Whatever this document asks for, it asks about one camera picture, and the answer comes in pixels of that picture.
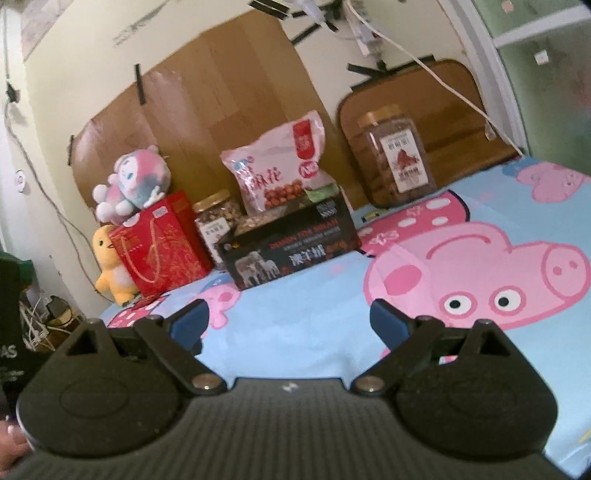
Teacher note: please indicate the pink grey plush toy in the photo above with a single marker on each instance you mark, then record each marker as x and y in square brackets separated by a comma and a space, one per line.
[139, 180]

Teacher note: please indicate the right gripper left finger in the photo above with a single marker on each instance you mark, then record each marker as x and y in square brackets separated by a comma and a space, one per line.
[175, 342]

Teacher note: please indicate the gold-lid nut jar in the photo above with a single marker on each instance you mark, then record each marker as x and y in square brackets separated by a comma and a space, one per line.
[217, 215]

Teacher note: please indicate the person's left hand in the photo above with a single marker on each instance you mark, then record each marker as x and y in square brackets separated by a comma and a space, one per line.
[13, 445]

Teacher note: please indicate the black cardboard box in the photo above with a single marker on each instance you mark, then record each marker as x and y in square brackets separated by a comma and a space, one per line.
[288, 239]

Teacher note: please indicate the white window frame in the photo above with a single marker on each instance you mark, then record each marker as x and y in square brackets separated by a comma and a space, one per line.
[532, 63]

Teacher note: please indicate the yellow duck plush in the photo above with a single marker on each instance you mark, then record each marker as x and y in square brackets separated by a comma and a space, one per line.
[114, 277]

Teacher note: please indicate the cartoon pig bedsheet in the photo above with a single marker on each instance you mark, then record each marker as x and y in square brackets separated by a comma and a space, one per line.
[510, 244]

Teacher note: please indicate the pink snack bag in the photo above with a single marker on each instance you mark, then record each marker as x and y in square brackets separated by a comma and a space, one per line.
[282, 165]

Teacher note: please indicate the brown cardboard sheet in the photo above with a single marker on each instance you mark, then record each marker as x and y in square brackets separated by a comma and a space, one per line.
[218, 92]

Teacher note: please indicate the large clear snack jar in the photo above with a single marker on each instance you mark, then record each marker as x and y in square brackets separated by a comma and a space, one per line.
[392, 157]

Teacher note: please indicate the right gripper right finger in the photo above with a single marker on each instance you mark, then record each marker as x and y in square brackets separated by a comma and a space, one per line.
[410, 342]

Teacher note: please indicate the red gift bag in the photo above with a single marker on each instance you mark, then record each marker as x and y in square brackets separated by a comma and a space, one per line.
[161, 248]

